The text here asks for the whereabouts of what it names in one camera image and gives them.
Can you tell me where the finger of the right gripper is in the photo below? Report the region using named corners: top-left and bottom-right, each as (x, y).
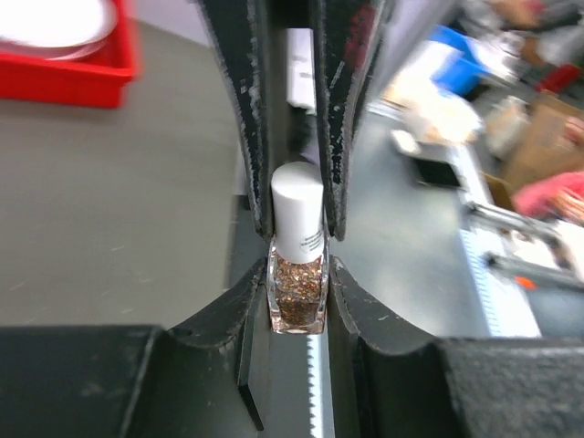
top-left (199, 0), bottom-right (274, 241)
top-left (312, 0), bottom-right (392, 241)

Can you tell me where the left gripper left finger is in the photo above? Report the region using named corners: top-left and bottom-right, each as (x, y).
top-left (1, 259), bottom-right (270, 437)

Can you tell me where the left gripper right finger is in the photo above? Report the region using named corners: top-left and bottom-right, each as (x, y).
top-left (328, 258), bottom-right (583, 437)

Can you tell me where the glitter nail polish bottle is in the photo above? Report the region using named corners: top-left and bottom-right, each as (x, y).
top-left (266, 237), bottom-right (329, 335)

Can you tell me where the white nail polish cap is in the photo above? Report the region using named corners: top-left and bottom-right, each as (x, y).
top-left (271, 162), bottom-right (324, 264)

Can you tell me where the blue plastic bin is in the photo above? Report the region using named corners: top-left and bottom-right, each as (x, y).
top-left (429, 26), bottom-right (487, 97)

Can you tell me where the red plastic tray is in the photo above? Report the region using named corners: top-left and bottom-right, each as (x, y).
top-left (1, 1), bottom-right (140, 109)

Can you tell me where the smartphone on desk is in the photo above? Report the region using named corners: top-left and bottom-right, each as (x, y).
top-left (412, 159), bottom-right (462, 189)

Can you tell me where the white paper plates stack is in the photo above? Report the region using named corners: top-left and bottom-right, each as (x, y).
top-left (1, 0), bottom-right (118, 61)

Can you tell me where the cardboard box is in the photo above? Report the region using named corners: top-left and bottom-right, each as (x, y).
top-left (485, 92), bottom-right (583, 211)

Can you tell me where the white cable duct strip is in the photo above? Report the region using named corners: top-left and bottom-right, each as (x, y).
top-left (308, 229), bottom-right (541, 437)

